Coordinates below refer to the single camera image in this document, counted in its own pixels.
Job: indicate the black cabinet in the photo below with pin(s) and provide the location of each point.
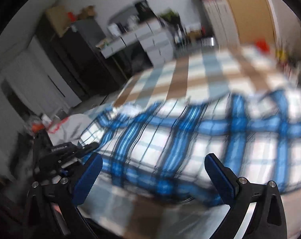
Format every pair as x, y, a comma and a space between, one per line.
78, 60

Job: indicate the blue white plaid blanket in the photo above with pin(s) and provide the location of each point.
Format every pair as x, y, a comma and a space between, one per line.
160, 150

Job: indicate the brown blue checkered bed sheet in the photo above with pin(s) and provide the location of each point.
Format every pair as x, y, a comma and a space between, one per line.
204, 76

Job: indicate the white plastic bag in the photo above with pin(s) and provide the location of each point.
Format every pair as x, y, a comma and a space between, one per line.
69, 129

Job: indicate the white drawer desk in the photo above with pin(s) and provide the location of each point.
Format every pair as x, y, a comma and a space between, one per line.
154, 38

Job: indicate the cardboard box on cabinet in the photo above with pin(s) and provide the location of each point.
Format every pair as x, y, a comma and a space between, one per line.
58, 19

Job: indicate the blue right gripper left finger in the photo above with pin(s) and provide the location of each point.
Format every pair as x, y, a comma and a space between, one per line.
84, 178

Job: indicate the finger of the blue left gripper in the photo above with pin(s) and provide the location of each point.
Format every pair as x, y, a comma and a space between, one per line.
87, 149

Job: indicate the wooden door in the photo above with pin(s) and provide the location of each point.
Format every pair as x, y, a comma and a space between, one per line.
254, 20

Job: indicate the red object on bed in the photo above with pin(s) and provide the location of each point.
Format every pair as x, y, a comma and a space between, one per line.
262, 46

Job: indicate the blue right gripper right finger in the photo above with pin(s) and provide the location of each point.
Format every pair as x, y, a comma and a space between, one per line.
222, 178

